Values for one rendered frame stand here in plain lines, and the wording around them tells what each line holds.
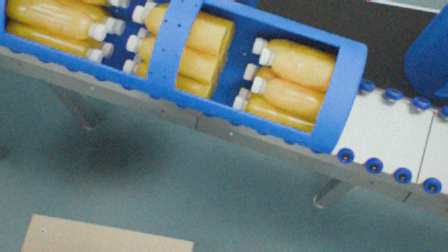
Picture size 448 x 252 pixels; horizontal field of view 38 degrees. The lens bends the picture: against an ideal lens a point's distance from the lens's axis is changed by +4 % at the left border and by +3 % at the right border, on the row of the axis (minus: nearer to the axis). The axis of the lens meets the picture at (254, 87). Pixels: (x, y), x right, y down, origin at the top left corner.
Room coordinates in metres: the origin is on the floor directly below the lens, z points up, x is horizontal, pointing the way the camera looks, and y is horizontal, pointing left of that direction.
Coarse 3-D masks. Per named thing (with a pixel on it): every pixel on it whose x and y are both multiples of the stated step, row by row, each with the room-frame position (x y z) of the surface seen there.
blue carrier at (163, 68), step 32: (0, 0) 0.52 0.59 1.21; (160, 0) 0.68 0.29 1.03; (192, 0) 0.61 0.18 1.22; (224, 0) 0.64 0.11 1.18; (0, 32) 0.47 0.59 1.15; (128, 32) 0.60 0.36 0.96; (160, 32) 0.51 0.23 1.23; (256, 32) 0.64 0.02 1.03; (288, 32) 0.64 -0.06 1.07; (320, 32) 0.61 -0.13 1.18; (64, 64) 0.44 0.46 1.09; (96, 64) 0.44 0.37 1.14; (160, 64) 0.45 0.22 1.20; (256, 64) 0.57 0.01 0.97; (352, 64) 0.52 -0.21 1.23; (160, 96) 0.40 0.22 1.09; (192, 96) 0.40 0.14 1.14; (224, 96) 0.47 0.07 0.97; (352, 96) 0.45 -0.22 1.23; (256, 128) 0.37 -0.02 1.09; (288, 128) 0.37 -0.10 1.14; (320, 128) 0.38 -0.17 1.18
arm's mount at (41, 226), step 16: (32, 224) 0.07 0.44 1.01; (48, 224) 0.08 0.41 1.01; (64, 224) 0.08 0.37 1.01; (80, 224) 0.09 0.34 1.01; (32, 240) 0.04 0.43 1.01; (48, 240) 0.04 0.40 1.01; (64, 240) 0.05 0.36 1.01; (80, 240) 0.05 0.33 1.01; (96, 240) 0.06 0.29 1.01; (112, 240) 0.06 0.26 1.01; (128, 240) 0.07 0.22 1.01; (144, 240) 0.08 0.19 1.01; (160, 240) 0.08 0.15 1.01; (176, 240) 0.09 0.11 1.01
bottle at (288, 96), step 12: (264, 84) 0.47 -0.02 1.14; (276, 84) 0.47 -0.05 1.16; (288, 84) 0.47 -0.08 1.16; (264, 96) 0.44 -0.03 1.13; (276, 96) 0.44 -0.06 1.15; (288, 96) 0.44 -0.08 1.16; (300, 96) 0.45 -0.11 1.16; (312, 96) 0.45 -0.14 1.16; (324, 96) 0.46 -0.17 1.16; (288, 108) 0.42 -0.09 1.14; (300, 108) 0.42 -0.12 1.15; (312, 108) 0.43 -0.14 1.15
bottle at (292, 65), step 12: (276, 60) 0.51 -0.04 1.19; (288, 60) 0.52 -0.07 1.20; (300, 60) 0.52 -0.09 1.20; (312, 60) 0.53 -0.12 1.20; (324, 60) 0.54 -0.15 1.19; (276, 72) 0.49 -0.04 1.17; (288, 72) 0.49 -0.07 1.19; (300, 72) 0.49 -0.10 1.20; (312, 72) 0.50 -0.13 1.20; (324, 72) 0.50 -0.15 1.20; (300, 84) 0.48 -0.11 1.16; (312, 84) 0.48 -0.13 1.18; (324, 84) 0.48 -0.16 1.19
